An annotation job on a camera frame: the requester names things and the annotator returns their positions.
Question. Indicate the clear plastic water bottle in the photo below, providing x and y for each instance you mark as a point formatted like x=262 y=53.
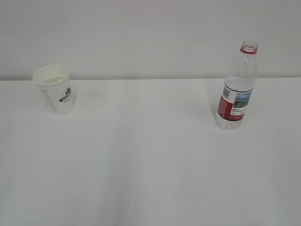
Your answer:
x=238 y=86

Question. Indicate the white paper cup green logo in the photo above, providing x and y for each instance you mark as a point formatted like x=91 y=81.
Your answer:
x=54 y=83

